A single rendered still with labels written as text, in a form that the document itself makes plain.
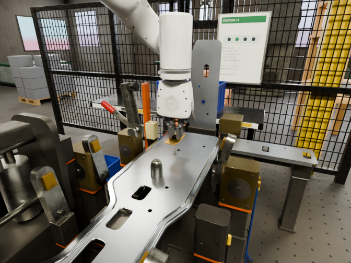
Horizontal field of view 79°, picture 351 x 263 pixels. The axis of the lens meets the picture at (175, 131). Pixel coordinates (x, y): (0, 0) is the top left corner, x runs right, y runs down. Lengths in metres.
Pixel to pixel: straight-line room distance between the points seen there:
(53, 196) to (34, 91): 5.48
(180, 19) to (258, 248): 0.73
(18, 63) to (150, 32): 5.63
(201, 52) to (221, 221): 0.60
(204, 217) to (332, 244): 0.58
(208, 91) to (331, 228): 0.68
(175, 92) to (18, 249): 0.47
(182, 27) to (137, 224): 0.45
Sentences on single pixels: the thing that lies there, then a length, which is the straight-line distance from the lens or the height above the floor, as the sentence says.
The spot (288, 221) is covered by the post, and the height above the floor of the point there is 0.74.
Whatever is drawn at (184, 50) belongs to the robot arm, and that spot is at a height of 1.31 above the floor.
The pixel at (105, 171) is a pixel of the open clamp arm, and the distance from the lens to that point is 0.61.
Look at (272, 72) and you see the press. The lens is 6.34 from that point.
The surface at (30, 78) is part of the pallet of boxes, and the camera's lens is 5.89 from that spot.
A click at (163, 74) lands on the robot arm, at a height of 1.25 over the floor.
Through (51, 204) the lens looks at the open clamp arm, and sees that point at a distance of 0.51.
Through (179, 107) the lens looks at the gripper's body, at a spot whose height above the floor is 1.16.
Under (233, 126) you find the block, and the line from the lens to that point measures 0.84.
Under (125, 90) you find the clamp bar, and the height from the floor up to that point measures 1.19.
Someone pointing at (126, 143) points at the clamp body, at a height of 1.02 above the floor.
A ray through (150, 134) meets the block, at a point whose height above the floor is 1.03.
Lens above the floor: 1.32
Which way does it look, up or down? 22 degrees down
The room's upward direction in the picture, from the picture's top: straight up
